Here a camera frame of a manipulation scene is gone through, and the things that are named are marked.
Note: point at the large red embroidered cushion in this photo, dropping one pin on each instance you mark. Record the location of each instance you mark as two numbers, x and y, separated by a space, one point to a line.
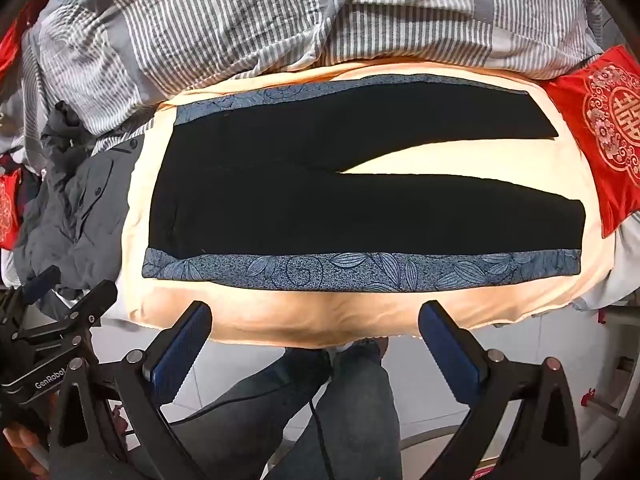
600 125

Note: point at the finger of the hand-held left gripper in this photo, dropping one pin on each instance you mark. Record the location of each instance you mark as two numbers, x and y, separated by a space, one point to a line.
92 302
42 282

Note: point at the small red embroidered cushion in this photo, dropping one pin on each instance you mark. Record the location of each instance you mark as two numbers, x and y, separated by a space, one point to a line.
7 210

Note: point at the grey striped duvet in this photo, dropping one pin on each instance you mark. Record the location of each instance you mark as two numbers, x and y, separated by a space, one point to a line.
200 25

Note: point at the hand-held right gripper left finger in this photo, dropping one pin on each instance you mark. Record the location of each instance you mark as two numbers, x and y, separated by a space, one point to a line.
181 347

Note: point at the red cloth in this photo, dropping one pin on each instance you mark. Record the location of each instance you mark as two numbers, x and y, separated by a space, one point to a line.
7 55

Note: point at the light grey bed sheet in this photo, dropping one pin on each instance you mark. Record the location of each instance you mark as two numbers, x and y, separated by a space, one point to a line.
625 265

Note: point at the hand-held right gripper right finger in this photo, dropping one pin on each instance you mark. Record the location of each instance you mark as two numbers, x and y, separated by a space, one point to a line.
450 355

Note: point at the person's left hand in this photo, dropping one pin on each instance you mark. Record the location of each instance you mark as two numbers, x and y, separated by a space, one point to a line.
20 442

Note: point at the peach bed blanket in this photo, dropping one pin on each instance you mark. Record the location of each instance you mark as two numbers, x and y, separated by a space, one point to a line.
300 320

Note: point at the black pants with blue trim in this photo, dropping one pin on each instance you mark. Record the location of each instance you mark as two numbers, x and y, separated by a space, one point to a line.
300 200

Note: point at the person's right leg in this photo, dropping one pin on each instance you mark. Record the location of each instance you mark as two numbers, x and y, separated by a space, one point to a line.
362 410

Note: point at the dark grey clothing pile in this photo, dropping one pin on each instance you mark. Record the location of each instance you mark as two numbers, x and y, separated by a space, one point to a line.
75 210

